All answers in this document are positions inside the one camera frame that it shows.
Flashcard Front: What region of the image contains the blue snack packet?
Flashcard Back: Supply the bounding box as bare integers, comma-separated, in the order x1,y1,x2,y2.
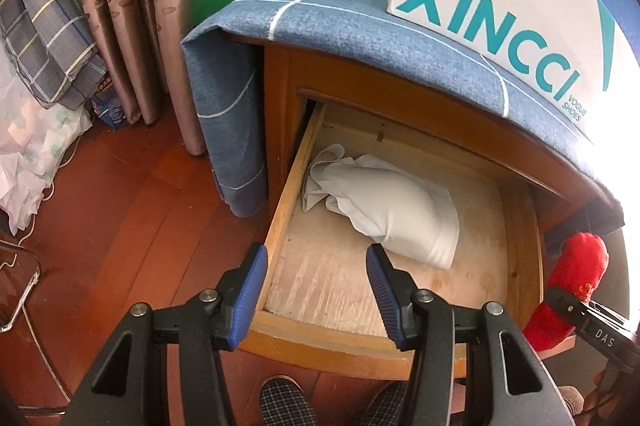
91,78,127,127

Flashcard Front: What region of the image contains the light grey underwear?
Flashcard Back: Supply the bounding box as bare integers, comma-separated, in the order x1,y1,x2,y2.
301,145,460,271

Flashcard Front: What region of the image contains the grey plaid blanket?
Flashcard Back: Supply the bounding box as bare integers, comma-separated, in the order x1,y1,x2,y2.
0,0,108,111

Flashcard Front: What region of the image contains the red cloth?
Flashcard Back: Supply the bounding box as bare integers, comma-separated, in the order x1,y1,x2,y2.
522,232,609,348

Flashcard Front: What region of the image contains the wooden nightstand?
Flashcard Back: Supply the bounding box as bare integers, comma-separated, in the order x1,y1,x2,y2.
260,38,626,237

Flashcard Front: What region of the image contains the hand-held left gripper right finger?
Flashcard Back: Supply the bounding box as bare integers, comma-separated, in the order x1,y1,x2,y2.
365,243,576,426

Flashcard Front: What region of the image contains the brown patterned curtain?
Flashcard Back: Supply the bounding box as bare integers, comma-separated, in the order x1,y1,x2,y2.
71,0,208,157

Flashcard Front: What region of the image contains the white floral bedding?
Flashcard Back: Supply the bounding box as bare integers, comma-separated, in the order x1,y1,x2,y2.
0,50,93,234

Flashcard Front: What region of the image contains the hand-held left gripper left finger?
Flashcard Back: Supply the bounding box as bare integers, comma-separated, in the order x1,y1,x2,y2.
67,243,268,426

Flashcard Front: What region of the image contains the metal chair frame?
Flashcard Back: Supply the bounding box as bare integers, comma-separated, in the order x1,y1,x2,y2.
0,231,42,333

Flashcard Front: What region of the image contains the dark plaid slipper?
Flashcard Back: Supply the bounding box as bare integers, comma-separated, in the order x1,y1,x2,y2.
364,382,408,426
259,375,319,426

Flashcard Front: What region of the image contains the wooden drawer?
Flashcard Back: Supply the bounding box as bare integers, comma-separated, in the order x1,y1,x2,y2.
247,100,576,379

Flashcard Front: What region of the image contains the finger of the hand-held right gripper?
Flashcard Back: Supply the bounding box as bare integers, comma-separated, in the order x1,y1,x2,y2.
545,286,593,332

